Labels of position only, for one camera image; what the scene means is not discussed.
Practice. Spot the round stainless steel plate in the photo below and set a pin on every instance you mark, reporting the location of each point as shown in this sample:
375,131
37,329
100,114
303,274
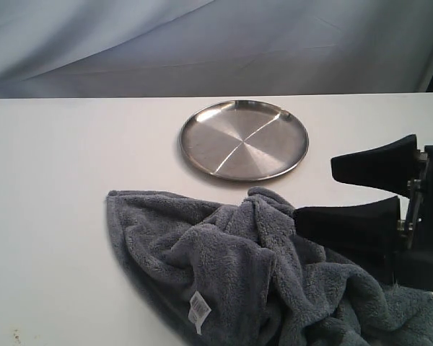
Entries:
244,140

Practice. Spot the grey backdrop curtain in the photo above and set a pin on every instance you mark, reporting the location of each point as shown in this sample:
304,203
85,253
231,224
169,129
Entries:
213,48

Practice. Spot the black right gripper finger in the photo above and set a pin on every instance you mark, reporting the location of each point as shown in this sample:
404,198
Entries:
387,168
370,227

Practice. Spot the grey fluffy plush toy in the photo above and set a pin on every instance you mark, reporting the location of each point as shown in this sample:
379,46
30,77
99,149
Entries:
240,275

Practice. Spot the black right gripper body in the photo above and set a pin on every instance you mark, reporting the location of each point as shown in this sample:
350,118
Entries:
414,263

